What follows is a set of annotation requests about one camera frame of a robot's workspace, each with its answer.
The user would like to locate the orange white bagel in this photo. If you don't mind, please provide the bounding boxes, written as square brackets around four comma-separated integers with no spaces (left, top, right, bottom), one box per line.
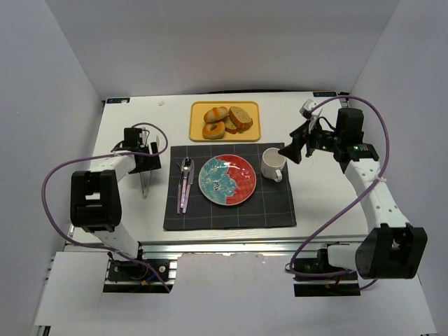
[202,121,225,140]

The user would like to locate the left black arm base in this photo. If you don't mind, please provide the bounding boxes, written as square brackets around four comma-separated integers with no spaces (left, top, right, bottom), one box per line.
[103,253,176,294]

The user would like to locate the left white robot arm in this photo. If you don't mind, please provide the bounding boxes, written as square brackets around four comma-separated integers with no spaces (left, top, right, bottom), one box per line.
[70,122,161,260]

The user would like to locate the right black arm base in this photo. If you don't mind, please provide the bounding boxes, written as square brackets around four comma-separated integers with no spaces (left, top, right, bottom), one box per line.
[285,248,361,298]

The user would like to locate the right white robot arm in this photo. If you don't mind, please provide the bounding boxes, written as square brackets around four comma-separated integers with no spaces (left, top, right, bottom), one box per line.
[279,108,428,279]

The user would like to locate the upper brown bread slice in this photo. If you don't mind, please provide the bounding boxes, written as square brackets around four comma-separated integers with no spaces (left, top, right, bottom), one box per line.
[229,106,253,130]

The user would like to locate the brown bread slice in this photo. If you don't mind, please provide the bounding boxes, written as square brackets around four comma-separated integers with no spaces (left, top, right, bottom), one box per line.
[229,106,253,130]
[223,116,244,134]

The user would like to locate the lower brown bread slice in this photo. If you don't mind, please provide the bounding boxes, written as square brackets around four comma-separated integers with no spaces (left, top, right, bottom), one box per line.
[223,116,244,134]

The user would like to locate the round striped bread roll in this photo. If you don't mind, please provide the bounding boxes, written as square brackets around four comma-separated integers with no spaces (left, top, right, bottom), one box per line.
[204,106,229,123]

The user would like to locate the white mug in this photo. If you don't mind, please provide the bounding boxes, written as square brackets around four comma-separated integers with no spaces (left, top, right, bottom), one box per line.
[260,148,286,183]

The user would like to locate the right blue table label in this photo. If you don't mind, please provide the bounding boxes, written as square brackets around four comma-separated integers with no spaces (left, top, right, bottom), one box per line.
[313,91,337,98]

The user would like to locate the blue table label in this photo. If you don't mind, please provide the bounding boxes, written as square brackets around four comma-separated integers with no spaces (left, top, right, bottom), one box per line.
[106,97,130,104]
[313,91,337,98]

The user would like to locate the left blue table label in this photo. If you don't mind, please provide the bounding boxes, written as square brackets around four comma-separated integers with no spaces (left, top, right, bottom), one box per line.
[106,97,130,104]

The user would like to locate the red and teal plate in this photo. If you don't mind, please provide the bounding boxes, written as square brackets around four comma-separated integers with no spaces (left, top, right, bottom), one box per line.
[198,154,257,207]

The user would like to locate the yellow tray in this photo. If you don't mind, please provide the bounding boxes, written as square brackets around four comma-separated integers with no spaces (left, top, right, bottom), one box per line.
[189,101,261,142]

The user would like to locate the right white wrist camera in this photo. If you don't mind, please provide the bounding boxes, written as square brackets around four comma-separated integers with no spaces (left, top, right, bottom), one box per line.
[300,99,323,121]

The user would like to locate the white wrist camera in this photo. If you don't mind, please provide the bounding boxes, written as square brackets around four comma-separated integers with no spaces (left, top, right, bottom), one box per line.
[139,127,160,148]
[300,99,323,121]

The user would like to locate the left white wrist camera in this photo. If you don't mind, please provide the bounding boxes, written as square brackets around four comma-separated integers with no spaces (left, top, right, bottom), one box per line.
[139,127,160,148]

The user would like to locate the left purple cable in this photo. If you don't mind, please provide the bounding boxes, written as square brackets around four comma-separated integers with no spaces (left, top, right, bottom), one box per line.
[41,122,172,293]

